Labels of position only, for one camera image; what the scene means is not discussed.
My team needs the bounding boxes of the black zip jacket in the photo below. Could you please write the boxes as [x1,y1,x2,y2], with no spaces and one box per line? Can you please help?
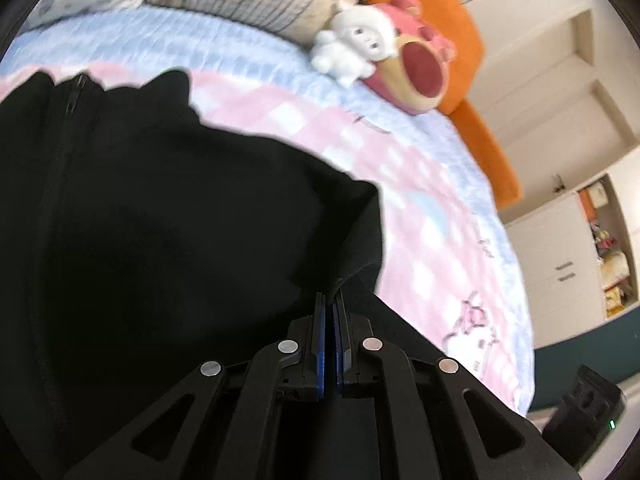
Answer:
[0,69,446,480]

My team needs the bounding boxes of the pink Hello Kitty bedsheet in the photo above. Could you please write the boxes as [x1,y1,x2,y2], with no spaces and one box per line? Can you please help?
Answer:
[1,70,534,427]

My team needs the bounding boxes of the light blue quilted blanket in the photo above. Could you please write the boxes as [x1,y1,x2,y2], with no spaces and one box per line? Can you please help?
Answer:
[1,6,535,414]

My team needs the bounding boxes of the black charger box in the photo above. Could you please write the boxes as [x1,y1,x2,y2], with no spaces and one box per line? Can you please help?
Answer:
[542,365,626,470]

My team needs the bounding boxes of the white wardrobe cabinet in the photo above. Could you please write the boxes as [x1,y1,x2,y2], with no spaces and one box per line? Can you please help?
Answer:
[506,148,639,349]

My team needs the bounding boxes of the pink strawberry bear plush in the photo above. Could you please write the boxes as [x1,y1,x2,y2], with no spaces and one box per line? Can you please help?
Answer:
[363,0,457,116]

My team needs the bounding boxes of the white sheep plush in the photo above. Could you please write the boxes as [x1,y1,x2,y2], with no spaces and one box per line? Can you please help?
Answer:
[310,1,398,88]

